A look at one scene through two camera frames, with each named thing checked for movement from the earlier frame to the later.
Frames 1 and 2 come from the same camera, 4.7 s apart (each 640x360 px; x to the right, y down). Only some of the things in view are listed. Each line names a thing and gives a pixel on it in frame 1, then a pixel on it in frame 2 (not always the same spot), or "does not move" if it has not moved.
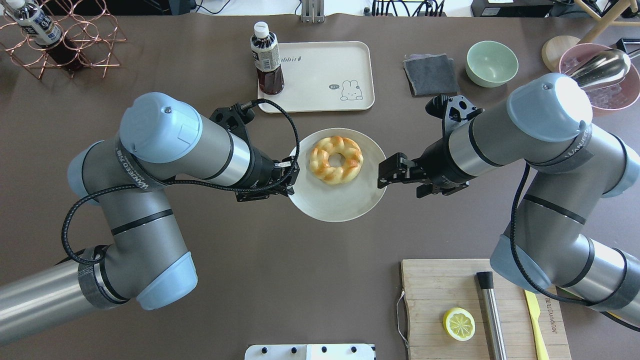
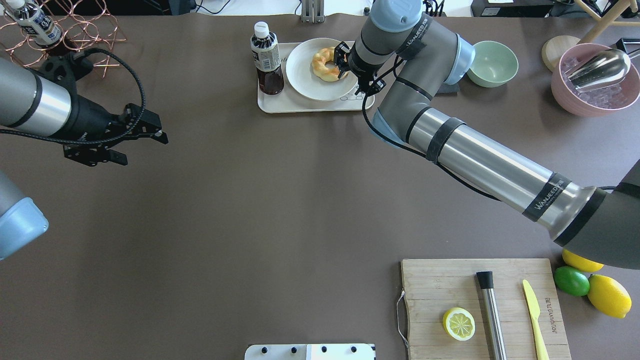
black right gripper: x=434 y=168 -> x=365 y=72
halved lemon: x=459 y=324 does not move
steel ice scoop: x=609 y=65 does not move
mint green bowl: x=490 y=64 does not move
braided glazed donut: x=321 y=167 -> x=323 y=73
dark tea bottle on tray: x=265 y=56 does not move
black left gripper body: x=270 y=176 -> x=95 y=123
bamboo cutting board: x=432 y=287 does not move
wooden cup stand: x=608 y=19 does not move
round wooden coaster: x=553 y=49 does not move
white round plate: x=318 y=199 -> x=299 y=73
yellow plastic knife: x=541 y=351 does not move
